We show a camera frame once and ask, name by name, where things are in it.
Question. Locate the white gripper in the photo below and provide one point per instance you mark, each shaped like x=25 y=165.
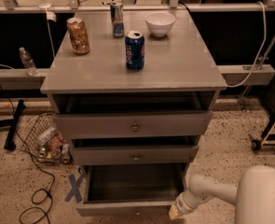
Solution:
x=183 y=202

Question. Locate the grey bottom drawer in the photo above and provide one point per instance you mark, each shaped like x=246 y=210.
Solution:
x=136 y=189

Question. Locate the grey drawer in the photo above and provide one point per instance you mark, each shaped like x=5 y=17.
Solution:
x=137 y=150
x=122 y=115
x=136 y=189

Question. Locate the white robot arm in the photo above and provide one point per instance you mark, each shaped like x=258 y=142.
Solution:
x=253 y=197

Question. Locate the grey middle drawer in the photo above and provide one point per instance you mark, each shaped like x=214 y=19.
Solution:
x=137 y=150

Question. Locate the grey drawer cabinet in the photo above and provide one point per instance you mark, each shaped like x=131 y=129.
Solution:
x=178 y=61

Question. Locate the grey top drawer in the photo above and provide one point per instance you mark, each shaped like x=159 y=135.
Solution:
x=122 y=115

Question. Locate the blue tape cross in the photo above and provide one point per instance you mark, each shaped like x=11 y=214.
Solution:
x=74 y=191

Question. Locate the blue Pepsi can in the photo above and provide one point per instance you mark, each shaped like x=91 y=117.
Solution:
x=134 y=45

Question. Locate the black bar on floor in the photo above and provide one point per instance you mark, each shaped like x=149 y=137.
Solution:
x=9 y=144

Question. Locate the white bowl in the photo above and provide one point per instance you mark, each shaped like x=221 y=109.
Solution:
x=159 y=23

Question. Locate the gold soda can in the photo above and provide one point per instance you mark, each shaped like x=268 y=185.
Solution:
x=78 y=35

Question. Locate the clear plastic water bottle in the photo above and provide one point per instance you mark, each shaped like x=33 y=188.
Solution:
x=28 y=62

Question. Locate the silver blue energy drink can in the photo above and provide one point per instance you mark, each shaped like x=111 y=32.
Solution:
x=116 y=12

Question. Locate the wire basket with items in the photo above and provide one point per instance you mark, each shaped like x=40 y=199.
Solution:
x=44 y=142

